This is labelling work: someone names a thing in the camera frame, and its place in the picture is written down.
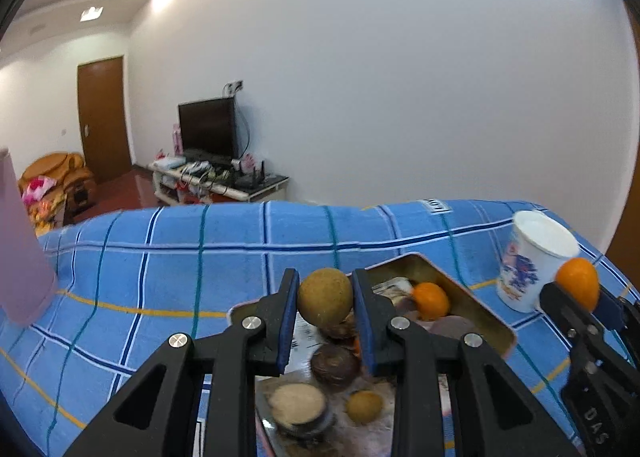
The pink tin box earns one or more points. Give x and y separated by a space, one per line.
415 263

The floral cushion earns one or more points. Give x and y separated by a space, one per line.
42 189

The square ceiling light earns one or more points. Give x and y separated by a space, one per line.
91 13

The orange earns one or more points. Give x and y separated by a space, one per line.
431 299
577 282
356 346

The brown wooden door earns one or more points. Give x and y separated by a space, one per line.
105 117

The purple passion fruit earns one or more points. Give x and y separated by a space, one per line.
450 324

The black router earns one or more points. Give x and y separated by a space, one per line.
250 179

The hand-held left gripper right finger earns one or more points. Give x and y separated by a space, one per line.
365 322

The dark brown passion fruit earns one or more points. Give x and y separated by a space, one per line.
340 331
335 364

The black television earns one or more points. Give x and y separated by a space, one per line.
207 127

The white set-top box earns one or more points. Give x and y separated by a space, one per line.
168 163

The white printed mug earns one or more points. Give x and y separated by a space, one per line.
525 262

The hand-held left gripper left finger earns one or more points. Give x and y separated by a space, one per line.
287 322

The brown longan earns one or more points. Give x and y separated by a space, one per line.
325 297
365 407

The brown leather armchair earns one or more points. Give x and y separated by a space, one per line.
75 172

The round tan-topped container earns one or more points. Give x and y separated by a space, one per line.
297 404

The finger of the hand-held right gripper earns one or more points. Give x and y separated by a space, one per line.
607 309
565 307

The purple kettle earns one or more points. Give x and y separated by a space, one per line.
22 247

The white television stand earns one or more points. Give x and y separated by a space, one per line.
265 192

